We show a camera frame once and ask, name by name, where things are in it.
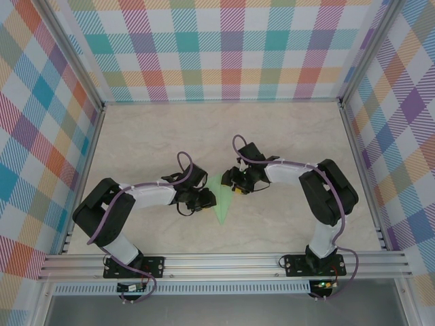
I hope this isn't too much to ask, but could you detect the small black circuit board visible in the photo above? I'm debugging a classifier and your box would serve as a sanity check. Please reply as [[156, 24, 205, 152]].
[[117, 283, 147, 293]]

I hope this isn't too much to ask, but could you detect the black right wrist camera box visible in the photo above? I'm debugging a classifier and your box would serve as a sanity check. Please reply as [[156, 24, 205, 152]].
[[236, 142, 267, 164]]

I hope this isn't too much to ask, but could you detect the perforated grey cable tray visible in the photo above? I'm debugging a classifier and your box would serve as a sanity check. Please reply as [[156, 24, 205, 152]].
[[53, 280, 312, 296]]

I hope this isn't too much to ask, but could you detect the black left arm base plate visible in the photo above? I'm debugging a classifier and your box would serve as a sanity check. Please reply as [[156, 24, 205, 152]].
[[103, 256, 167, 280]]

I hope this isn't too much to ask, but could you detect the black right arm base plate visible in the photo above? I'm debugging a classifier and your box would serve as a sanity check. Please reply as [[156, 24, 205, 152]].
[[283, 254, 347, 278]]

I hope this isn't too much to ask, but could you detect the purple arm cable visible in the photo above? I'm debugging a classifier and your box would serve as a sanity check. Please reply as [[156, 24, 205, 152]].
[[86, 151, 195, 304], [232, 134, 360, 302]]

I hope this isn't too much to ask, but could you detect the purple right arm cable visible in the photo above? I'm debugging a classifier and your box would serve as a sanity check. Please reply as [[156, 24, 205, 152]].
[[232, 134, 360, 302]]

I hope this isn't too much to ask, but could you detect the grey metal panel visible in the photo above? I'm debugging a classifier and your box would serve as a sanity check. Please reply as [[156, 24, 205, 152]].
[[43, 294, 408, 326]]

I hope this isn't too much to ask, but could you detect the wide slotted aluminium base rail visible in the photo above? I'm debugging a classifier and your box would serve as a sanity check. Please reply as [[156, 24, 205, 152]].
[[37, 250, 414, 281]]

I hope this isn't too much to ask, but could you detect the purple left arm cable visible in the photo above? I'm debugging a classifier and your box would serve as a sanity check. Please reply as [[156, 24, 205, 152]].
[[86, 151, 195, 304]]

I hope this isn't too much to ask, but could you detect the aluminium frame post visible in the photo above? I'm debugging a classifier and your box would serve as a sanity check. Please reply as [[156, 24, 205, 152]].
[[338, 0, 407, 109], [39, 0, 106, 111]]

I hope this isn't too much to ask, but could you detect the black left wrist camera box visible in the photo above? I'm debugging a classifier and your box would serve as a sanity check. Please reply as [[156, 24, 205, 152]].
[[184, 163, 209, 188]]

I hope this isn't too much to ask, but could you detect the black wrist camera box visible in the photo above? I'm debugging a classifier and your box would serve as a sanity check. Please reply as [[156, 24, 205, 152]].
[[236, 142, 267, 164], [184, 163, 209, 188]]

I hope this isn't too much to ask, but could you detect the aluminium side rail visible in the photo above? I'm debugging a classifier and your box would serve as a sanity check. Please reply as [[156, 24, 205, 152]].
[[60, 103, 107, 255], [339, 103, 390, 251]]

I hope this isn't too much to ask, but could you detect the light green paper sheet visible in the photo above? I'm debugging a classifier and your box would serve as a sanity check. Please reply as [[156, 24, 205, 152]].
[[207, 174, 235, 225]]

